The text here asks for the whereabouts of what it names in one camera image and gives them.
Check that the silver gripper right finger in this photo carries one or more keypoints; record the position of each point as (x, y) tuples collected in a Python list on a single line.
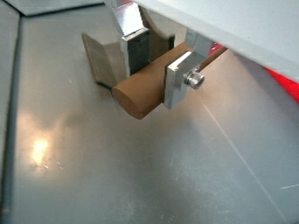
[(181, 73)]

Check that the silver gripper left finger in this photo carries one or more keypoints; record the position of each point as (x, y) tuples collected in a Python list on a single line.
[(133, 32)]

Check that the red foam shape board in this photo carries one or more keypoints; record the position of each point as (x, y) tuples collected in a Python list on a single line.
[(290, 85)]

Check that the brown oval cylinder peg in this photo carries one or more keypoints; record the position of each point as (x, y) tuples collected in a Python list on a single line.
[(141, 93)]

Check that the black curved fixture stand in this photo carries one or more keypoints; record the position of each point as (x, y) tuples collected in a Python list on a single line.
[(106, 58)]

